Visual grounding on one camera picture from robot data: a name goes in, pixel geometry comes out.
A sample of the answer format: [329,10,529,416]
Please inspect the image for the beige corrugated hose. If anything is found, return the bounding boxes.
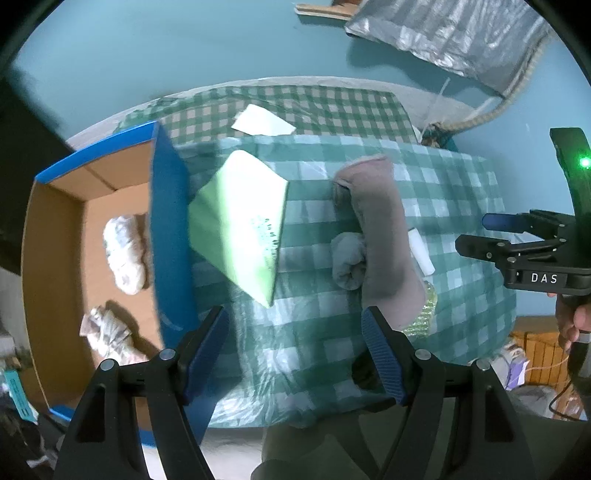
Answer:
[450,32,550,136]

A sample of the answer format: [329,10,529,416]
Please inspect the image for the tangled cords pile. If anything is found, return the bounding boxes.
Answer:
[416,121,459,152]

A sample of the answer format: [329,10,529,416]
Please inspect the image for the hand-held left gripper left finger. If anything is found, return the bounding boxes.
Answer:
[53,305,230,480]

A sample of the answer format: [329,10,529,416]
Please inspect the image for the orange slatted crate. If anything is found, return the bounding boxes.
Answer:
[510,318,578,389]

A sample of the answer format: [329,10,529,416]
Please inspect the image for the wooden board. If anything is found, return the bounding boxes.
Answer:
[295,0,365,21]

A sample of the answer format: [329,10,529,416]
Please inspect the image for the white crumpled cloth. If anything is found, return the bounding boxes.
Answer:
[102,215,151,296]
[79,305,145,366]

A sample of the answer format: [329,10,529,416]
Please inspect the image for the silver foil sheet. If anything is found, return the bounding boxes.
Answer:
[344,0,552,95]

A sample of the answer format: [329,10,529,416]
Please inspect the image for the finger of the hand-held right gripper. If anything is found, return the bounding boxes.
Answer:
[455,234,570,271]
[482,210,575,241]

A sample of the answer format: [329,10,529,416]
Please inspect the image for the green plastic bag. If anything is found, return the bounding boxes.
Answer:
[188,151,289,309]

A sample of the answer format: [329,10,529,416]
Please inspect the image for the pinkish grey towel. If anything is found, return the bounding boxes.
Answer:
[332,154,428,330]

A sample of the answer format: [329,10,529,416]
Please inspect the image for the small white roll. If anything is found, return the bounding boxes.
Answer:
[407,228,435,275]

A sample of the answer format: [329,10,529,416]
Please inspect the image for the black cable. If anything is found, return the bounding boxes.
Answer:
[549,381,578,422]

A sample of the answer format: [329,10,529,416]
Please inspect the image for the green white checkered plastic tablecloth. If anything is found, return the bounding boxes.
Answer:
[175,134,518,428]

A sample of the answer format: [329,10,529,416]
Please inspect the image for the person's right hand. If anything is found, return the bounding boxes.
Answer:
[556,295,591,344]

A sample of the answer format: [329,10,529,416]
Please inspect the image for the grey sock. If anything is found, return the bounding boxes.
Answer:
[331,232,370,291]

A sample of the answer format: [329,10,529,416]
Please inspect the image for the white paper sheet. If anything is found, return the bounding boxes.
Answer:
[231,104,296,136]

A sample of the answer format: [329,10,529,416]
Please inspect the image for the teal label strip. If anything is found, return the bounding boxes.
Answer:
[1,368,38,424]

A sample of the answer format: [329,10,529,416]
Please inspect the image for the blue cardboard box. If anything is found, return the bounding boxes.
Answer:
[21,121,232,446]

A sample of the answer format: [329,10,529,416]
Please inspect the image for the green beige checkered cloth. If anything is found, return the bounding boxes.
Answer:
[115,85,414,148]

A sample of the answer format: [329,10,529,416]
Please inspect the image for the dark furniture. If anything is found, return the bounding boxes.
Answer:
[0,76,78,274]

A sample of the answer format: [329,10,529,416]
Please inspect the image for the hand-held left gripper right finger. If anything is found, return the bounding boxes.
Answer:
[361,306,539,480]

